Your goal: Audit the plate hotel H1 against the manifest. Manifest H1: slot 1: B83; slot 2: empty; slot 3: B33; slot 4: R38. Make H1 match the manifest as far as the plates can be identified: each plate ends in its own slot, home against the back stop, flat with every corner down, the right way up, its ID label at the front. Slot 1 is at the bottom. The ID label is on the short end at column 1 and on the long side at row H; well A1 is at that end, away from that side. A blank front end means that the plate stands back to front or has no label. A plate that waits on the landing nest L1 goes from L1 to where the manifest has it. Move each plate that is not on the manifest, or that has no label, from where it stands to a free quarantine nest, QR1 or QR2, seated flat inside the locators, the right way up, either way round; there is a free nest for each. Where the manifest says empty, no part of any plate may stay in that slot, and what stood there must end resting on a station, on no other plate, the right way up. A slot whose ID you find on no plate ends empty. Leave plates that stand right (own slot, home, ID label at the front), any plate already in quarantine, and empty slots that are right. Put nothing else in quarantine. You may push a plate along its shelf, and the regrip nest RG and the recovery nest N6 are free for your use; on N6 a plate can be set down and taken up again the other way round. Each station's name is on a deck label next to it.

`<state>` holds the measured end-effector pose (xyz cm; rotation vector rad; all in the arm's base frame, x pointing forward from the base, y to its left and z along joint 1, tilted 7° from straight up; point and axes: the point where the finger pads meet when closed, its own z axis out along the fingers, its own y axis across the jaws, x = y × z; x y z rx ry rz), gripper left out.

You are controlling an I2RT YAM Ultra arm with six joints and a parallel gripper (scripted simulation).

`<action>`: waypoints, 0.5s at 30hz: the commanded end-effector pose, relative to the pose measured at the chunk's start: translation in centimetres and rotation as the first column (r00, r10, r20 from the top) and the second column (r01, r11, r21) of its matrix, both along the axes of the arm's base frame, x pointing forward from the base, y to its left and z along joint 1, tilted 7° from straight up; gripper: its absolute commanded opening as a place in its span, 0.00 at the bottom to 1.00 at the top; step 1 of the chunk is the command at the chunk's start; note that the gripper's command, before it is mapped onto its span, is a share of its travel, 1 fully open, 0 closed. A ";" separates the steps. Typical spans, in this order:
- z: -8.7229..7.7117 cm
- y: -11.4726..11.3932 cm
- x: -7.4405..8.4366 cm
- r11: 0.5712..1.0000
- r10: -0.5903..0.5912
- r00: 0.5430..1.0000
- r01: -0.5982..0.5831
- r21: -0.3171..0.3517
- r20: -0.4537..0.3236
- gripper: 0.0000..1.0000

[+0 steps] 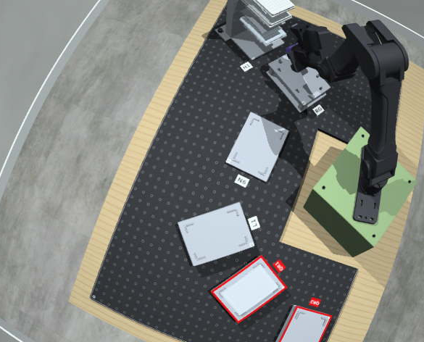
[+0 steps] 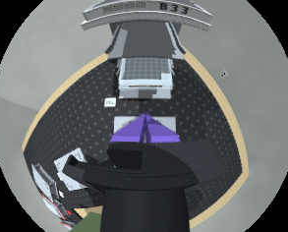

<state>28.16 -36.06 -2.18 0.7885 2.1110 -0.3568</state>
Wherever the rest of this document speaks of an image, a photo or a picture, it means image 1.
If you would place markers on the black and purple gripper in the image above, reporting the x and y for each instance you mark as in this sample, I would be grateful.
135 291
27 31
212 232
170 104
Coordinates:
296 65

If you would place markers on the black perforated breadboard table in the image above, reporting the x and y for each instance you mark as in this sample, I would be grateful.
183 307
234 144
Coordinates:
147 274

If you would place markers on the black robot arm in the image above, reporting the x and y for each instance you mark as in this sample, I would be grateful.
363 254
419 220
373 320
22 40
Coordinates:
385 62

